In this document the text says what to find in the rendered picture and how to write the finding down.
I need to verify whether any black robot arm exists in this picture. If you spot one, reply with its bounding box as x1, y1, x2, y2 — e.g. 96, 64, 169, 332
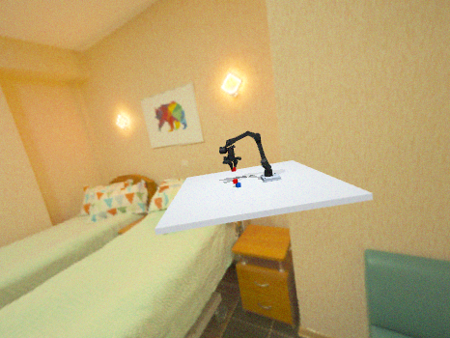
219, 131, 273, 177

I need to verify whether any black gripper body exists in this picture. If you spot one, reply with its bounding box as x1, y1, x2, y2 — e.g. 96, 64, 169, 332
223, 153, 241, 164

